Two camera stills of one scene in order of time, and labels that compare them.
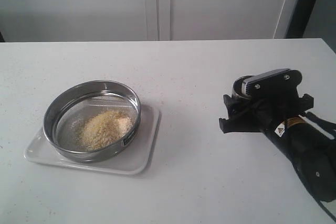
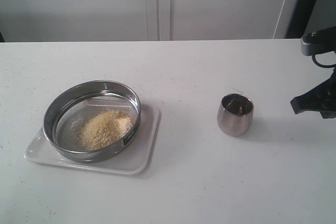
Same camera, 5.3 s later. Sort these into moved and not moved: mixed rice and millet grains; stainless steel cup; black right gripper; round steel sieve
Moved: black right gripper; stainless steel cup
Not moved: mixed rice and millet grains; round steel sieve
